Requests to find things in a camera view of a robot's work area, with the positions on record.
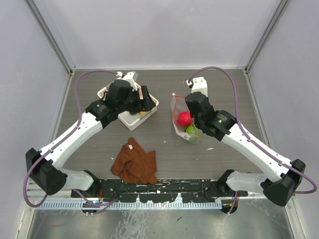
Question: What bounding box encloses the white plastic basket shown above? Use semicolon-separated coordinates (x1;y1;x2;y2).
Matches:
97;86;160;131

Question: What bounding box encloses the brown cloth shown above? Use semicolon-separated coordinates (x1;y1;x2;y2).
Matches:
111;137;158;185

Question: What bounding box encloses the clear zip top bag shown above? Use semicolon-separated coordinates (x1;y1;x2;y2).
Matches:
170;93;203;143

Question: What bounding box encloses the left aluminium frame post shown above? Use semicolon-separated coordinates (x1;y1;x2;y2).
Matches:
24;0;76;74

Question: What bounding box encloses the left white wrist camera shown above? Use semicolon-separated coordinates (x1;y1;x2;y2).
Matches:
116;71;138;91

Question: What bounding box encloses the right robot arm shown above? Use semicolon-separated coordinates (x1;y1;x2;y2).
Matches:
185;92;306;207

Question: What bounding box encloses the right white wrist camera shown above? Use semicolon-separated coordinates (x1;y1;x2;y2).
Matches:
186;77;208;97

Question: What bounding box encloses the white slotted cable duct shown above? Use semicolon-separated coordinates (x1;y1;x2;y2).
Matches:
36;199;222;210

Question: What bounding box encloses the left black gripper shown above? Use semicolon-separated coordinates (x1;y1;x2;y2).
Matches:
117;85;155;114

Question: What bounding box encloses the purple cable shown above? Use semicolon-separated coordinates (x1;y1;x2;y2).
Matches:
22;70;123;215
189;66;318;195

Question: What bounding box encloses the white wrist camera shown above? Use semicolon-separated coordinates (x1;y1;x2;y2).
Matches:
186;77;208;97
116;71;138;91

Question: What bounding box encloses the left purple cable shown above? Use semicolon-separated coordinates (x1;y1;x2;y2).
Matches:
22;70;123;215

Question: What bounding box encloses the aluminium frame post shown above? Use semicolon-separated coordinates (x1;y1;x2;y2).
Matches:
24;0;76;74
244;0;291;73

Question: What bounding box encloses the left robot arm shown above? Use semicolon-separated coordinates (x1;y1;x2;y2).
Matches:
25;80;159;197

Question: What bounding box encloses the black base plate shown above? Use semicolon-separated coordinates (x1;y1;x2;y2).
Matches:
71;178;249;204

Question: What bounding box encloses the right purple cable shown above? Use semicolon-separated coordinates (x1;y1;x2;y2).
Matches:
189;66;318;195

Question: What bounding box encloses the right aluminium frame post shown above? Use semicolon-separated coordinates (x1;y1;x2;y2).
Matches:
244;0;291;73

